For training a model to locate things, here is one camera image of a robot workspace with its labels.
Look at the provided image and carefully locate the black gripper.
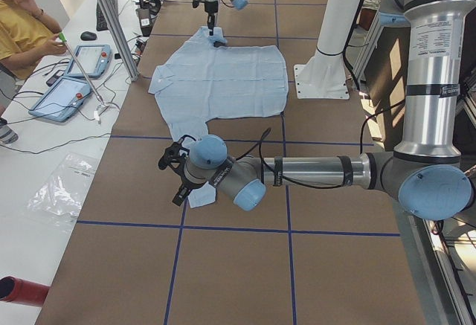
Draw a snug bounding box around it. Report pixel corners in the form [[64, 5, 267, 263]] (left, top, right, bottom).
[[205, 1, 218, 36], [173, 164, 205, 206]]

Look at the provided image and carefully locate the light blue button shirt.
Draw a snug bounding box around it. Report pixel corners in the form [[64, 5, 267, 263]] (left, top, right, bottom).
[[149, 27, 289, 210]]

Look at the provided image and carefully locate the metal grabber stick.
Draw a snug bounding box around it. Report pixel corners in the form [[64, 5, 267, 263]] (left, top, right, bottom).
[[58, 32, 117, 124]]

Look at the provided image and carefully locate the black keyboard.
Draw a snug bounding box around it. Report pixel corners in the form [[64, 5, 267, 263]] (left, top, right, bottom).
[[96, 0, 119, 32]]

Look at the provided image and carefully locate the clear plastic bag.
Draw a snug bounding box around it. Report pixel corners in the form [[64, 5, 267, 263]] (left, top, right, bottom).
[[27, 152, 99, 219]]

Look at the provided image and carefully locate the upper blue teach pendant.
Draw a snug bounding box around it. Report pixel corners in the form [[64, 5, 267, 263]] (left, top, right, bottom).
[[74, 45, 112, 79]]

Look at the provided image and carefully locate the blue teach pendant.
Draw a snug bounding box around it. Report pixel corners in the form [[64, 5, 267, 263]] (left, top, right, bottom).
[[28, 77, 91, 122], [74, 45, 112, 79]]

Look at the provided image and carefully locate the black computer mouse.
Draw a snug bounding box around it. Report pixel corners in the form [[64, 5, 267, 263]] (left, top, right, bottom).
[[80, 31, 97, 41]]

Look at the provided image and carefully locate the lower blue teach pendant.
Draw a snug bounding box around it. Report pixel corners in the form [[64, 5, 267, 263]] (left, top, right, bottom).
[[28, 77, 91, 122]]

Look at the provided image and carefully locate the black phone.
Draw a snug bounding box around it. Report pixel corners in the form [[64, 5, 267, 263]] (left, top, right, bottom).
[[46, 75, 60, 86]]

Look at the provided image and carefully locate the person in yellow shirt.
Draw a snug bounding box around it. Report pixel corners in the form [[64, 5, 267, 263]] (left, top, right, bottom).
[[0, 0, 68, 144]]

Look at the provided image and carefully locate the red cylinder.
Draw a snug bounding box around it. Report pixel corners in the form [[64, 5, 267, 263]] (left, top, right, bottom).
[[1, 276, 50, 307]]

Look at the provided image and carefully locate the aluminium frame post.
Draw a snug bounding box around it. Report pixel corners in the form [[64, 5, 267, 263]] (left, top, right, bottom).
[[97, 0, 139, 82]]

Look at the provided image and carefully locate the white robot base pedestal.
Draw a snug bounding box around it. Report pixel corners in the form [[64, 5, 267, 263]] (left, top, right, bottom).
[[294, 0, 361, 100]]

